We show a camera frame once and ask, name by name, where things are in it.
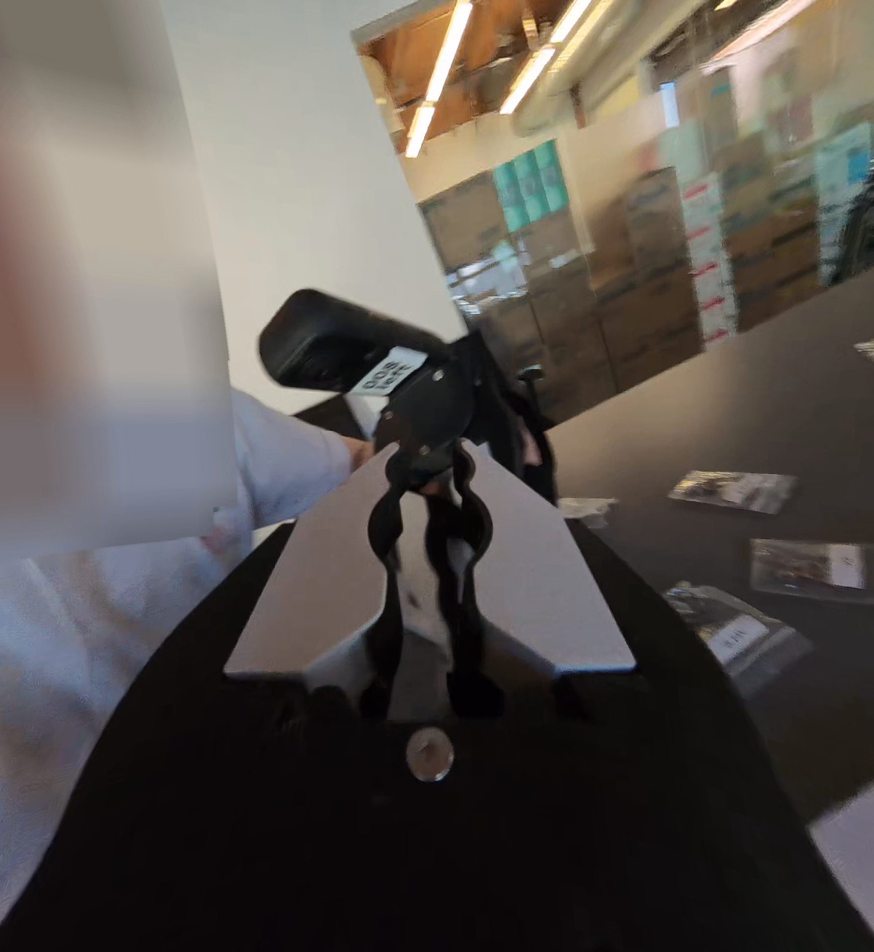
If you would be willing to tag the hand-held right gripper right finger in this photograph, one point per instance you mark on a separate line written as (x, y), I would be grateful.
(548, 587)

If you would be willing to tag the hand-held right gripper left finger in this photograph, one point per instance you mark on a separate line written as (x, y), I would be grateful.
(310, 595)

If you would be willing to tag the person's left forearm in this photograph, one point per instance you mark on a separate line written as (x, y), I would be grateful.
(288, 461)

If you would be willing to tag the dark desk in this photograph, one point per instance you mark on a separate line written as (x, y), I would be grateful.
(705, 416)

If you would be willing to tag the small clear plastic bag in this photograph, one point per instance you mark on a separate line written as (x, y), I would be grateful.
(586, 512)

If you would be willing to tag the stack of cardboard boxes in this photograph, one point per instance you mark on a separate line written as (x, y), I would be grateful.
(653, 297)

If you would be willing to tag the person's torso in white shirt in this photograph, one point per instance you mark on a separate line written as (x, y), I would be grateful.
(35, 669)

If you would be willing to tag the long ceiling light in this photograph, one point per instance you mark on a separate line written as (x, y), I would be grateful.
(545, 59)
(441, 74)

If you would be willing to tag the pale ceiling duct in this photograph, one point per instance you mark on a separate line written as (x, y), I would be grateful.
(601, 74)

